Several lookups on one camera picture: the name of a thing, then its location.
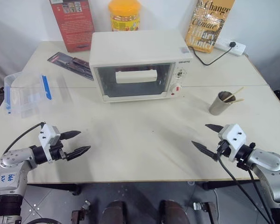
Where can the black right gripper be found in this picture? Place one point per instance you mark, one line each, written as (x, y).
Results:
(224, 149)

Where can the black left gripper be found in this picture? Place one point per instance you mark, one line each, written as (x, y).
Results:
(57, 151)

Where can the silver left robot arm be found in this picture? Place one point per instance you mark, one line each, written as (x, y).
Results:
(12, 168)

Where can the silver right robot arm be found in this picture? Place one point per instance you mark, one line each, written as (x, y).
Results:
(268, 163)

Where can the white toaster oven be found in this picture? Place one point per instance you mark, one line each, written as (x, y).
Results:
(135, 46)

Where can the steel cup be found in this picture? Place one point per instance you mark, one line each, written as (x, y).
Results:
(220, 106)

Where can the wooden chopstick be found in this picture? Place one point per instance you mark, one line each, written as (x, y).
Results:
(235, 93)
(238, 101)

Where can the clear container blue clips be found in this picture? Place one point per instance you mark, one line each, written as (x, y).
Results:
(28, 95)

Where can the table caster wheel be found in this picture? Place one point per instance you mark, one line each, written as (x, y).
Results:
(205, 212)
(80, 213)

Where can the black red tool package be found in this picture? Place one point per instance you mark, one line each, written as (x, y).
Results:
(70, 64)

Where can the dark brown rounded shape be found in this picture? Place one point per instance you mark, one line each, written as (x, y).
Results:
(114, 213)
(173, 213)

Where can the white power strip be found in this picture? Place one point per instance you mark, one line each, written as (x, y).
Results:
(224, 45)

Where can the black power plug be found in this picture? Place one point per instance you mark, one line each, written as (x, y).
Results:
(233, 44)

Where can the yellow paperback book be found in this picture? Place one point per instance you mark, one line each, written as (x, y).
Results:
(207, 25)

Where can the red cardboard box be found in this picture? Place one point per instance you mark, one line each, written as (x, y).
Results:
(77, 28)

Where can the yellow plastic jar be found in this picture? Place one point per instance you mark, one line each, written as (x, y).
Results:
(124, 18)

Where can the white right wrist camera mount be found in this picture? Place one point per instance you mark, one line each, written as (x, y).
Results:
(234, 135)

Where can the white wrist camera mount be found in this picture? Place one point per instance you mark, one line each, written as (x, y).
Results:
(47, 135)
(234, 135)

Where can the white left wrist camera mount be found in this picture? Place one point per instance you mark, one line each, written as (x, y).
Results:
(47, 135)

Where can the black table frame bar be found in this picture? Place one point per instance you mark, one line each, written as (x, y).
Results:
(56, 187)
(224, 184)

